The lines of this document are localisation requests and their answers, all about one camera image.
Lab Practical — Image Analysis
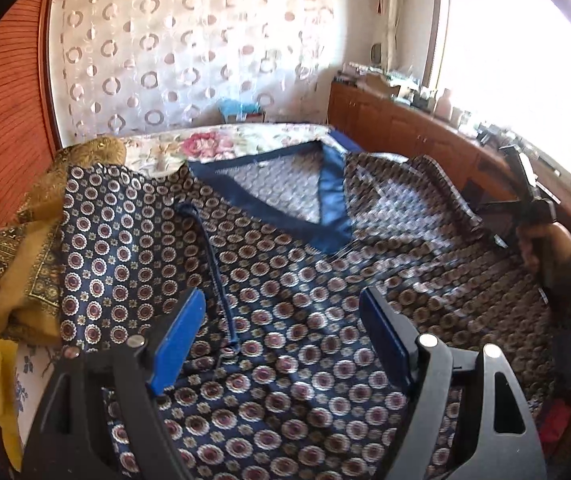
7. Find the cardboard box with blue contents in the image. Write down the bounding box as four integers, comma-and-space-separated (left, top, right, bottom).
214, 98, 267, 124

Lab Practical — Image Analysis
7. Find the white plastic bottle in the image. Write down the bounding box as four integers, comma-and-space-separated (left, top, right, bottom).
434, 88, 455, 122

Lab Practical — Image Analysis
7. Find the pink floral blanket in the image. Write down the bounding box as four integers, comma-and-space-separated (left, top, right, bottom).
116, 122, 339, 177

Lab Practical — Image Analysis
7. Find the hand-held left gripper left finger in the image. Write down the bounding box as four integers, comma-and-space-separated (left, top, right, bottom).
18, 287, 207, 480

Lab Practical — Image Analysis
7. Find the long wooden cabinet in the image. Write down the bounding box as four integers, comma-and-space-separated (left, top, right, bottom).
326, 81, 571, 263

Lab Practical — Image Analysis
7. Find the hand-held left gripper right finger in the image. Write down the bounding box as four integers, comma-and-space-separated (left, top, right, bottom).
358, 285, 549, 480

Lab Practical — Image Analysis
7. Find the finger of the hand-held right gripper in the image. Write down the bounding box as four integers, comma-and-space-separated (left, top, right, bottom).
498, 144, 540, 202
473, 199, 522, 252

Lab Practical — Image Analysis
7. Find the person's right hand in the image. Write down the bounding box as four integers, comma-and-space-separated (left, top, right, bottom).
515, 221, 571, 277

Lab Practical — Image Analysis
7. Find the navy patterned silk top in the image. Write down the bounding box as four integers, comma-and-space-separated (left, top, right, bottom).
58, 130, 559, 480

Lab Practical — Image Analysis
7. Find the mustard yellow patterned cloth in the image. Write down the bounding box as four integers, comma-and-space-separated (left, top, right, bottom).
0, 135, 127, 472

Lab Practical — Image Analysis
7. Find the beige side curtain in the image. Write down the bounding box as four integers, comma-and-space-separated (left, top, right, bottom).
374, 0, 449, 77

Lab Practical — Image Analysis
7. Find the wooden louvered wardrobe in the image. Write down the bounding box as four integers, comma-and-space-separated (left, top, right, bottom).
0, 0, 69, 306

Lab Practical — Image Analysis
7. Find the bright window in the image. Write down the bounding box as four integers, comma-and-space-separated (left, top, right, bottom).
424, 0, 571, 188

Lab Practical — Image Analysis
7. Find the sheer curtain with circles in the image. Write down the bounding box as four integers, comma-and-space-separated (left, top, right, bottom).
50, 0, 339, 147

